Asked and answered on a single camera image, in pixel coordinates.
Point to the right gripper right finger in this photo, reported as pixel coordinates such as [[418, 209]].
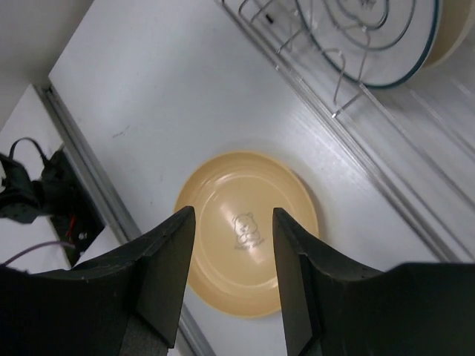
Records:
[[334, 305]]

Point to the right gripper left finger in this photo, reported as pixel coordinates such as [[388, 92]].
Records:
[[125, 302]]

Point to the tan bear plate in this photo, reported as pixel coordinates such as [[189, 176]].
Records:
[[234, 194]]

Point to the white plate blue rim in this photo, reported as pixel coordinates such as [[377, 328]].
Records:
[[380, 44]]

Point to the front aluminium rail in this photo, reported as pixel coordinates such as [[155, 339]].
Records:
[[190, 339]]

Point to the silver wire dish rack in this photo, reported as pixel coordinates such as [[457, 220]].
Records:
[[415, 142]]

